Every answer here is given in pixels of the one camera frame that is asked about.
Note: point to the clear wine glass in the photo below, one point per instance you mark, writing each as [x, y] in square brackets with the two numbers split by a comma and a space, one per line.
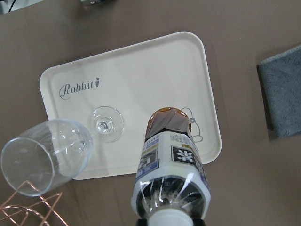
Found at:
[54, 152]

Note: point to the grey folded cloth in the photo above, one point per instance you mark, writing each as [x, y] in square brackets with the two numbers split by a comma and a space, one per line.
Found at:
[281, 77]

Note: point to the tea bottle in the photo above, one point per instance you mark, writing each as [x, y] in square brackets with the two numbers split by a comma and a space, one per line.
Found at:
[170, 188]

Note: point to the cream rabbit tray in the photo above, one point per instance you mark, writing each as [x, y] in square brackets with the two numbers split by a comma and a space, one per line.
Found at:
[137, 80]

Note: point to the copper wire bottle basket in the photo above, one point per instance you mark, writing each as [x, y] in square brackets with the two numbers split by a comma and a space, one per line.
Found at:
[34, 214]

